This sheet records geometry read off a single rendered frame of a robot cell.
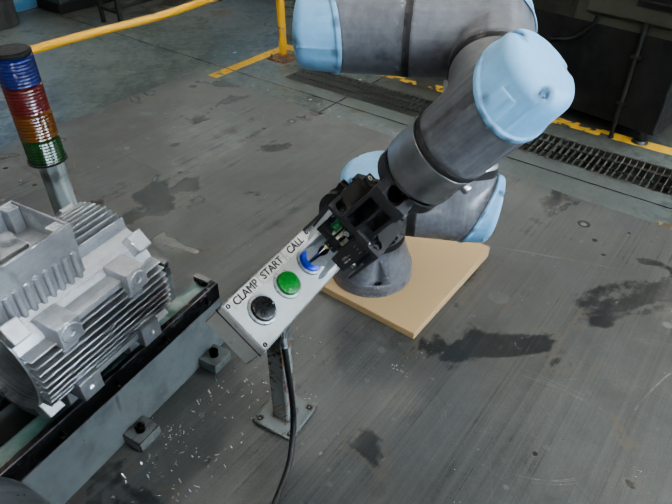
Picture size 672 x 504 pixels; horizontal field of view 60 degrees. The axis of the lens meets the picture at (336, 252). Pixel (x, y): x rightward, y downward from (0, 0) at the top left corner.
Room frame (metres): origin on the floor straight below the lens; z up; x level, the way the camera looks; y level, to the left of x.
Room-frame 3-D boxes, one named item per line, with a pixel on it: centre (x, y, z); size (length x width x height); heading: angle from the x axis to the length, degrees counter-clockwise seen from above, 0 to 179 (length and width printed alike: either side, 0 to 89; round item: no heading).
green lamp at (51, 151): (0.88, 0.49, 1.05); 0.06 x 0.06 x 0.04
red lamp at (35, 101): (0.88, 0.49, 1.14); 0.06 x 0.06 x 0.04
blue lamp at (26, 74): (0.88, 0.49, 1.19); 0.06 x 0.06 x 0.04
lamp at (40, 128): (0.88, 0.49, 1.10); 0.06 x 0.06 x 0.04
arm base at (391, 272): (0.84, -0.07, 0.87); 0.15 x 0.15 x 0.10
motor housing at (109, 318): (0.53, 0.35, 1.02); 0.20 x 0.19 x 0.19; 151
